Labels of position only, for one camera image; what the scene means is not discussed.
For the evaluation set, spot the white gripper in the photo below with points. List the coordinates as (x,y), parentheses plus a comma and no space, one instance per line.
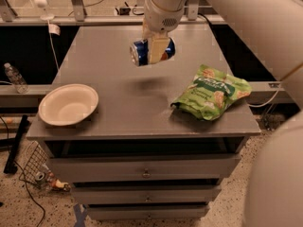
(158,19)

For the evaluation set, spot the blue pepsi can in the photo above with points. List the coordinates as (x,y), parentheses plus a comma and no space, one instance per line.
(139,51)

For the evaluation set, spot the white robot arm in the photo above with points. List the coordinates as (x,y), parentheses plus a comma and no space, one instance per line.
(272,29)

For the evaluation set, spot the white paper bowl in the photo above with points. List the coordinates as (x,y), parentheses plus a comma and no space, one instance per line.
(68,105)

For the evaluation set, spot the small can on floor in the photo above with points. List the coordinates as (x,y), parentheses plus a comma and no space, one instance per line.
(40,177)

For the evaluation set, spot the green chip bag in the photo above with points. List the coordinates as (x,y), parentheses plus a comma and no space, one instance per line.
(211,93)

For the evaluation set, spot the grey drawer cabinet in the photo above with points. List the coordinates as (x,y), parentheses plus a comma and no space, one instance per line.
(136,156)

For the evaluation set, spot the white desk lamp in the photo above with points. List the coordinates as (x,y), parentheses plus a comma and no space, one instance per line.
(43,5)

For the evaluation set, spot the clear plastic water bottle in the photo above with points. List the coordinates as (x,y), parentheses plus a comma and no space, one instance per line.
(16,78)

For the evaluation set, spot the black metal stand leg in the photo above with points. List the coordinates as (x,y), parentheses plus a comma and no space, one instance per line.
(10,167)

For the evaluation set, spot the wire mesh basket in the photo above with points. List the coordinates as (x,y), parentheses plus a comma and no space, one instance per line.
(35,163)

